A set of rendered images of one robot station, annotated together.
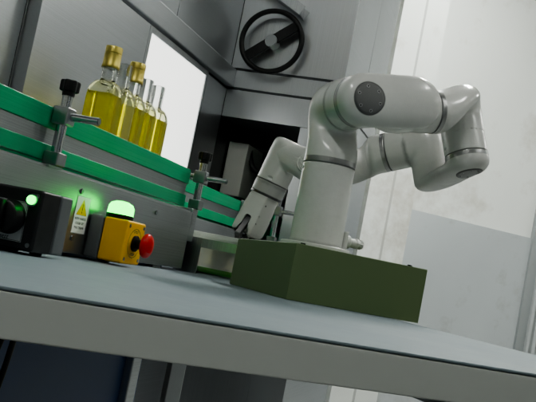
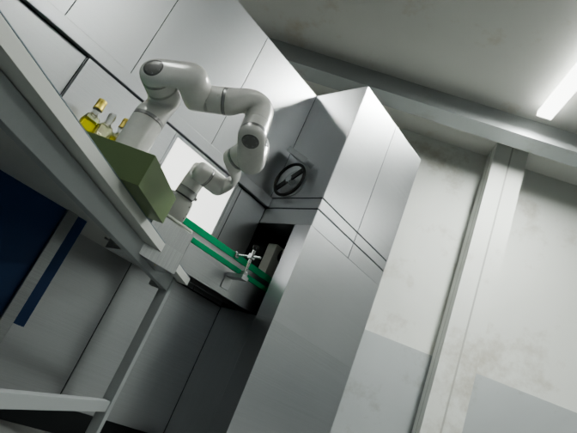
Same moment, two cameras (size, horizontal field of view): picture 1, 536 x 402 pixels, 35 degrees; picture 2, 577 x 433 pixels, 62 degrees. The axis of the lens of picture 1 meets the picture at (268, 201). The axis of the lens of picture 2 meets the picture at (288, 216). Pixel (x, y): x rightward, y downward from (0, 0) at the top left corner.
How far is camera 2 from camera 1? 1.45 m
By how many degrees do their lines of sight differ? 35
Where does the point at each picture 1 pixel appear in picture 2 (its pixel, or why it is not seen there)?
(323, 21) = (319, 167)
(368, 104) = (151, 69)
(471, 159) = (245, 127)
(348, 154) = (149, 108)
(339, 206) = (134, 133)
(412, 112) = (179, 76)
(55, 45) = (82, 105)
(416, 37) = (482, 254)
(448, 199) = (518, 375)
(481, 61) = (543, 281)
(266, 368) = not seen: outside the picture
